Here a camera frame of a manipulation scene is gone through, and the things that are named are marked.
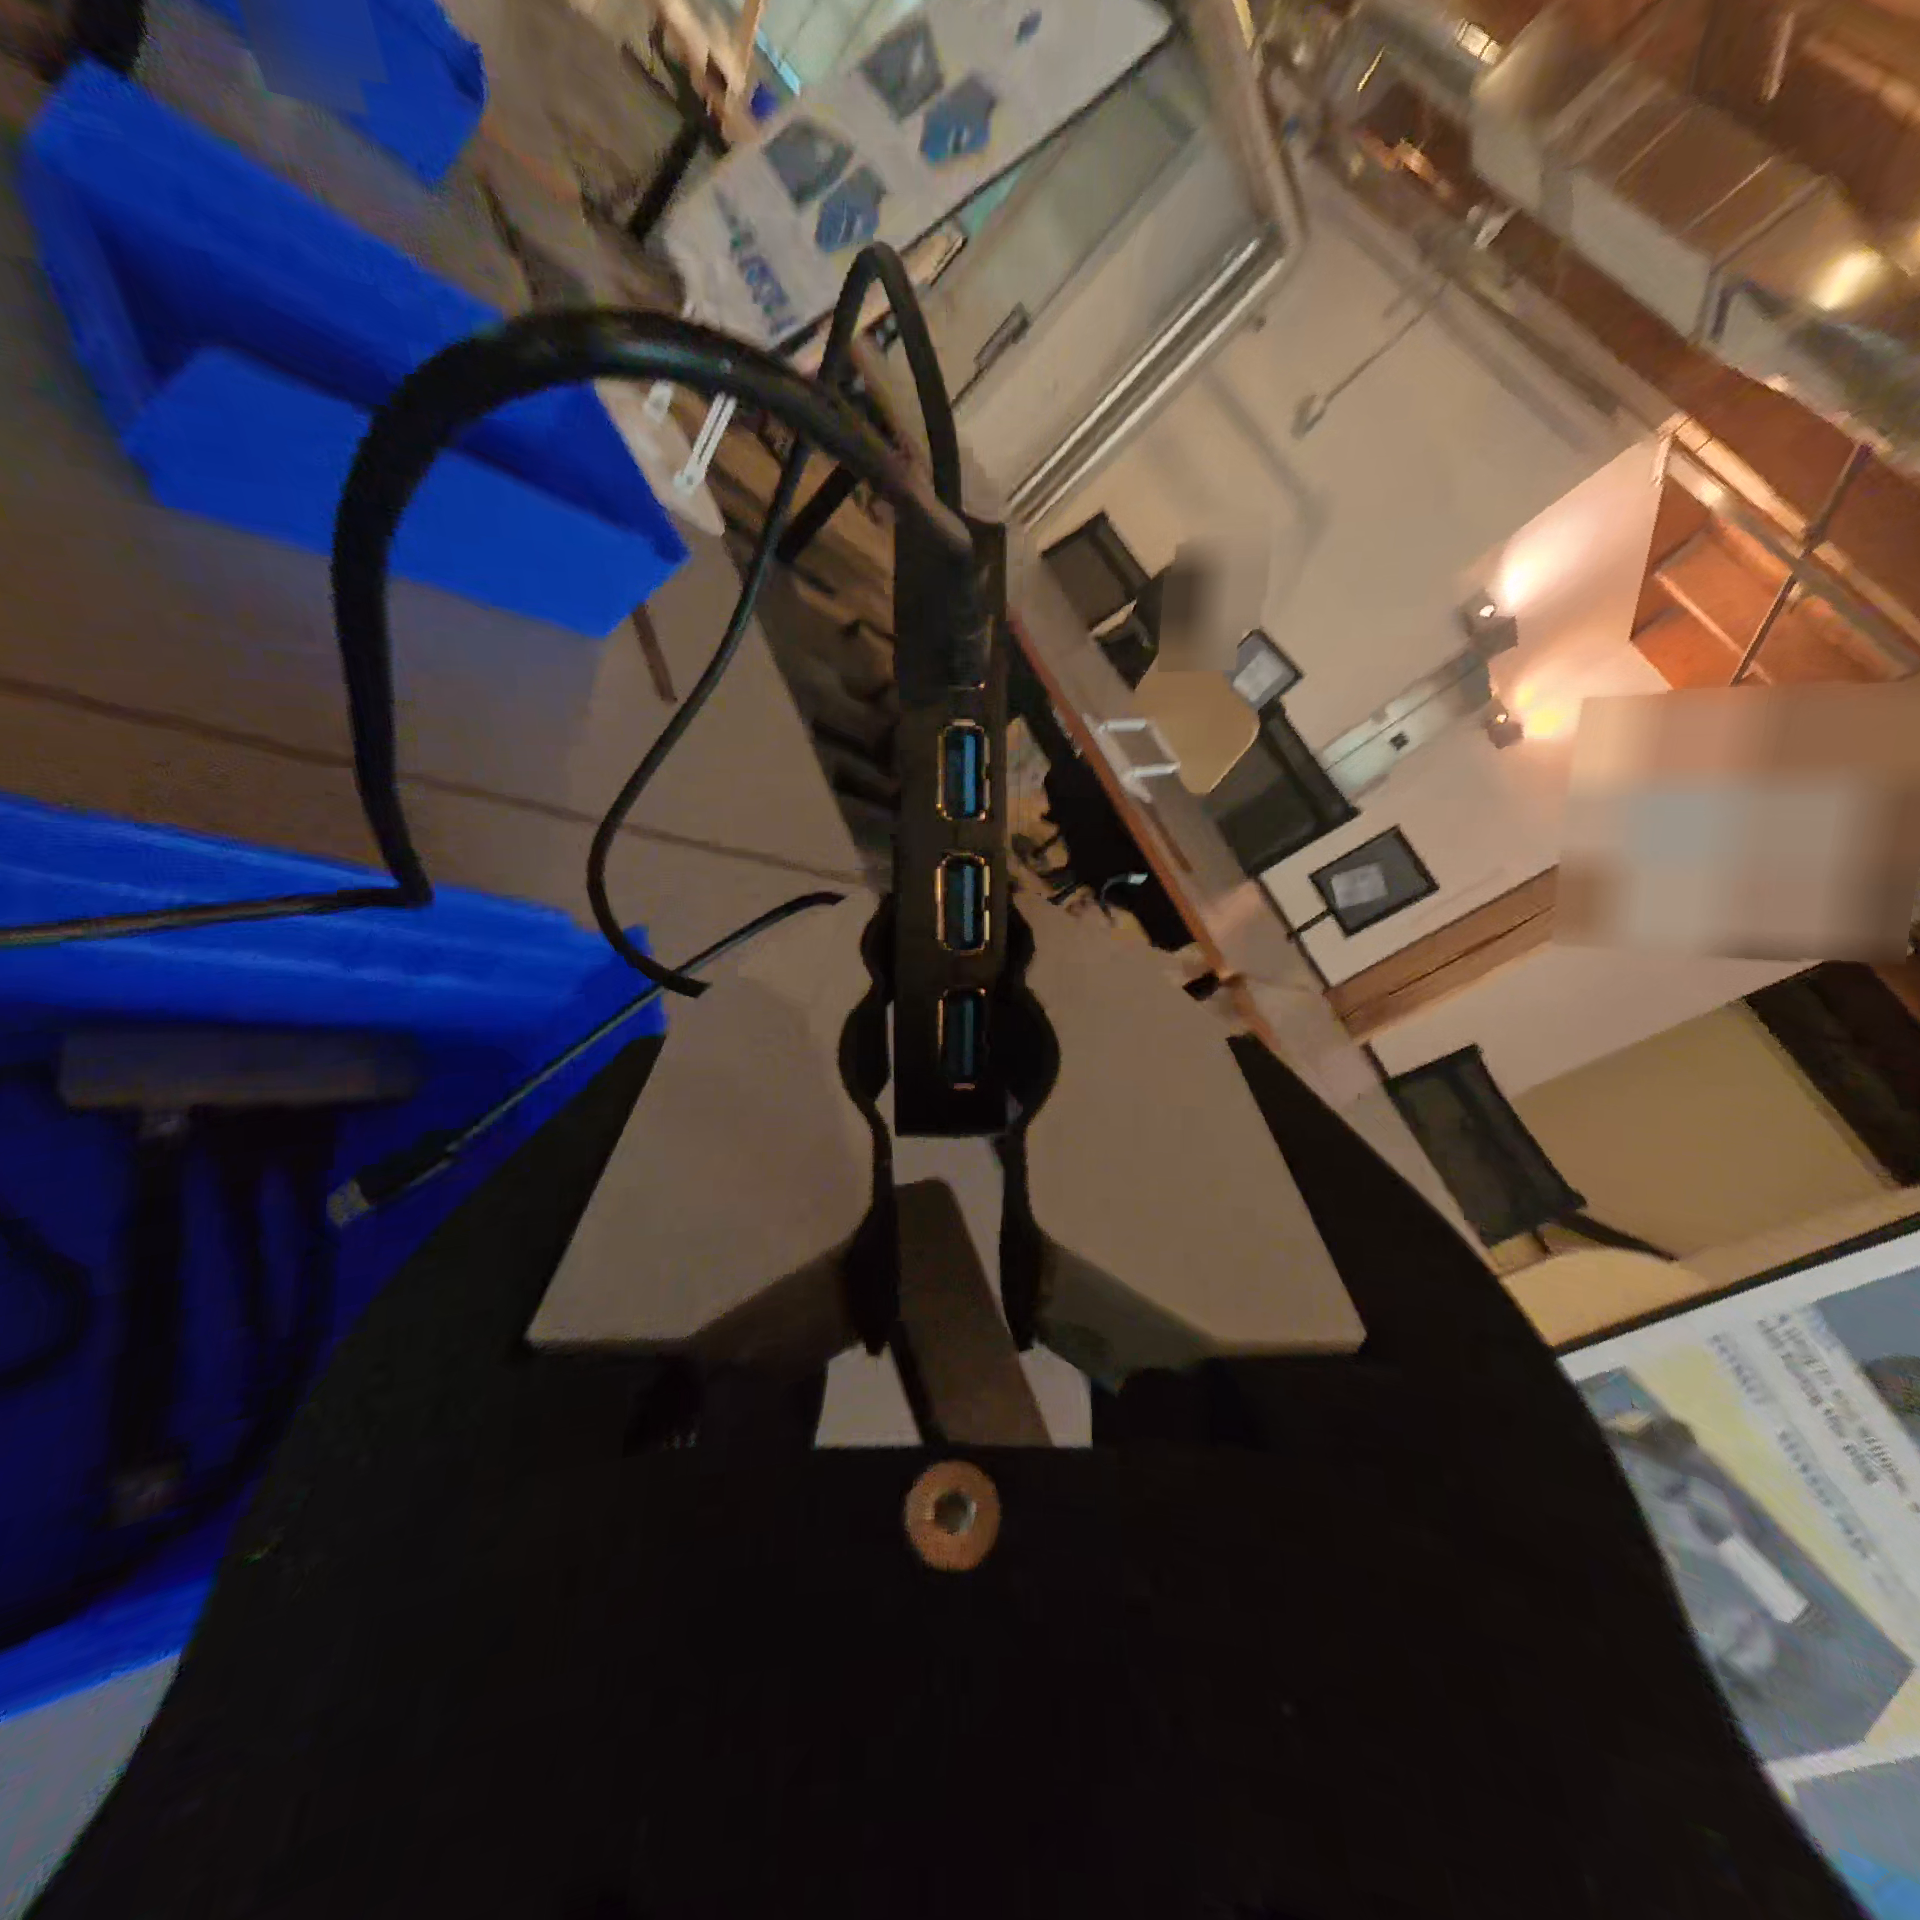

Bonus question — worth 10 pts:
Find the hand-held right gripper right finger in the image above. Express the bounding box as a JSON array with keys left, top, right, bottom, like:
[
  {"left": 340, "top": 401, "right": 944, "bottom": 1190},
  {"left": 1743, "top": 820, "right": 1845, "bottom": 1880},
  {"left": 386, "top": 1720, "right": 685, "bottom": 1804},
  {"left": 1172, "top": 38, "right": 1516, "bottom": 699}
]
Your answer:
[{"left": 993, "top": 914, "right": 1370, "bottom": 1384}]

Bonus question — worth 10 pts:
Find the blue plastic bin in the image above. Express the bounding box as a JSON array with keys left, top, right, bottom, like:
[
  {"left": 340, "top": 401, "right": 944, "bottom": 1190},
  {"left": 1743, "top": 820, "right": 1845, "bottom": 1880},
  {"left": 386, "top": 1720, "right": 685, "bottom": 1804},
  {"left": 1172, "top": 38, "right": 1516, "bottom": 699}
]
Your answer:
[
  {"left": 19, "top": 60, "right": 695, "bottom": 640},
  {"left": 194, "top": 0, "right": 490, "bottom": 191},
  {"left": 0, "top": 792, "right": 672, "bottom": 1720}
]

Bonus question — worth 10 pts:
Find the instruction poster board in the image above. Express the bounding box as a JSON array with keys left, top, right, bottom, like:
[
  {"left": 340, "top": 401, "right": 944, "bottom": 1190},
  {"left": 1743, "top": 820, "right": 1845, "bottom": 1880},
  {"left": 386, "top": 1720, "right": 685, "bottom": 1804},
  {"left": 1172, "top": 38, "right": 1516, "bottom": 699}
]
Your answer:
[{"left": 1559, "top": 1218, "right": 1920, "bottom": 1801}]

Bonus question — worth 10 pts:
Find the metal air duct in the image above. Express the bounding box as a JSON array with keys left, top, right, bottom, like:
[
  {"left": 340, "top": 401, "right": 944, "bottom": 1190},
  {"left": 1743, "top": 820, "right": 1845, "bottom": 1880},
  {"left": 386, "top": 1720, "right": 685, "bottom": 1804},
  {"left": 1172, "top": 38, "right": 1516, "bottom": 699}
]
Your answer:
[{"left": 1463, "top": 0, "right": 1920, "bottom": 467}]

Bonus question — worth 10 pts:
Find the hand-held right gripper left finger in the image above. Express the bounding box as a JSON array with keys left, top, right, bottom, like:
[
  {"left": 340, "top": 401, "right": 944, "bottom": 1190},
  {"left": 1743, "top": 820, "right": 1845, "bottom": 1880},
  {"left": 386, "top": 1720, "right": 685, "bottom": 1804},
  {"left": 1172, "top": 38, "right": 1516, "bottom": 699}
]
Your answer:
[{"left": 525, "top": 900, "right": 911, "bottom": 1361}]

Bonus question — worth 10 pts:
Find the metal duct pipe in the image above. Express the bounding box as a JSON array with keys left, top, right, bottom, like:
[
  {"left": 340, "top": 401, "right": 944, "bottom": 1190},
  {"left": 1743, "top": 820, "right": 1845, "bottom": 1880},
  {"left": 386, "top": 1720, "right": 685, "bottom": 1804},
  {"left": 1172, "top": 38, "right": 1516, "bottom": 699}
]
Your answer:
[{"left": 997, "top": 0, "right": 1314, "bottom": 520}]

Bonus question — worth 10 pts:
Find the white poster stand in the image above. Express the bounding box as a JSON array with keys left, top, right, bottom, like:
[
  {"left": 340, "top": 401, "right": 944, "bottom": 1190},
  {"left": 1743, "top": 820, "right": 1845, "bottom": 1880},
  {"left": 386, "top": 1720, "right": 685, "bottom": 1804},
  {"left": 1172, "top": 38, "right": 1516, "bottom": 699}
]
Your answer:
[{"left": 644, "top": 383, "right": 741, "bottom": 500}]

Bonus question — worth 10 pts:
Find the thin black USB cable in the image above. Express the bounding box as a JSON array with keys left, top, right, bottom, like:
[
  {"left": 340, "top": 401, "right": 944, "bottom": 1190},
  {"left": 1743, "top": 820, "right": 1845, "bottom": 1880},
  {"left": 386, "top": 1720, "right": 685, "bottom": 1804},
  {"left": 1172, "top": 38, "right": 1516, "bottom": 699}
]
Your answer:
[{"left": 327, "top": 240, "right": 1000, "bottom": 1230}]

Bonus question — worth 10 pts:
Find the beige chair back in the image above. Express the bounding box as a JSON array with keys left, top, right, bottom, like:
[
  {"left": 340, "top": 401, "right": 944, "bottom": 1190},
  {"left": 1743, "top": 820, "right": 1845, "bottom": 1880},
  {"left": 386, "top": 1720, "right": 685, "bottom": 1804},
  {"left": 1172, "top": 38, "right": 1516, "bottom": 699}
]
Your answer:
[{"left": 1137, "top": 663, "right": 1264, "bottom": 800}]

